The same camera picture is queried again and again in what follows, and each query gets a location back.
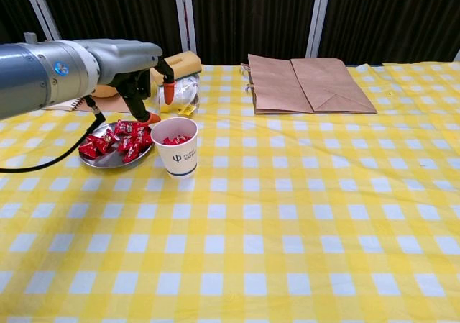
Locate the yellow plush toy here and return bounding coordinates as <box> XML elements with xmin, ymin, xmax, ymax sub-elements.
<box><xmin>91</xmin><ymin>83</ymin><xmax>119</xmax><ymax>97</ymax></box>

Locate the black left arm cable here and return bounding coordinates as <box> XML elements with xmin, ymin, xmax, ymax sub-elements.
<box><xmin>0</xmin><ymin>96</ymin><xmax>108</xmax><ymax>174</ymax></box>

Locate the white snack packet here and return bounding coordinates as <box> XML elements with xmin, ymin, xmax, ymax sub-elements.
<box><xmin>156</xmin><ymin>74</ymin><xmax>201</xmax><ymax>114</ymax></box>

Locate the black pleated curtain panel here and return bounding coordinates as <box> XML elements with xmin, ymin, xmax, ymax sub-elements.
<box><xmin>319</xmin><ymin>0</ymin><xmax>460</xmax><ymax>65</ymax></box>
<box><xmin>190</xmin><ymin>0</ymin><xmax>319</xmax><ymax>65</ymax></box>
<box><xmin>35</xmin><ymin>0</ymin><xmax>188</xmax><ymax>67</ymax></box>
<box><xmin>0</xmin><ymin>0</ymin><xmax>55</xmax><ymax>47</ymax></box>

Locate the white spiral notebook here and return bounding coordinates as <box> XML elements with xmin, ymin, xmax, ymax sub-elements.
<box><xmin>42</xmin><ymin>98</ymin><xmax>87</xmax><ymax>112</ymax></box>

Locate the yellow sponge with slot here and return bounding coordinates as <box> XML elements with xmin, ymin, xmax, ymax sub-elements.
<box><xmin>149</xmin><ymin>50</ymin><xmax>203</xmax><ymax>86</ymax></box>

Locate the yellow white checkered tablecloth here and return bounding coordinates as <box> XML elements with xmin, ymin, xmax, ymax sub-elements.
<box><xmin>0</xmin><ymin>62</ymin><xmax>460</xmax><ymax>323</ymax></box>

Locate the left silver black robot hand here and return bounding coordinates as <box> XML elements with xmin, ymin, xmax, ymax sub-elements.
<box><xmin>83</xmin><ymin>38</ymin><xmax>178</xmax><ymax>124</ymax></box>

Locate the white paper cup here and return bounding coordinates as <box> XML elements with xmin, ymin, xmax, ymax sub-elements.
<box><xmin>150</xmin><ymin>117</ymin><xmax>200</xmax><ymax>179</ymax></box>

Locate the brown paper bag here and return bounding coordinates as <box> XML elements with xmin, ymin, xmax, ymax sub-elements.
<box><xmin>239</xmin><ymin>53</ymin><xmax>378</xmax><ymax>116</ymax></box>

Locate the round metal plate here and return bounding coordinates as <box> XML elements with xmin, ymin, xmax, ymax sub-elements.
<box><xmin>78</xmin><ymin>121</ymin><xmax>155</xmax><ymax>169</ymax></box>

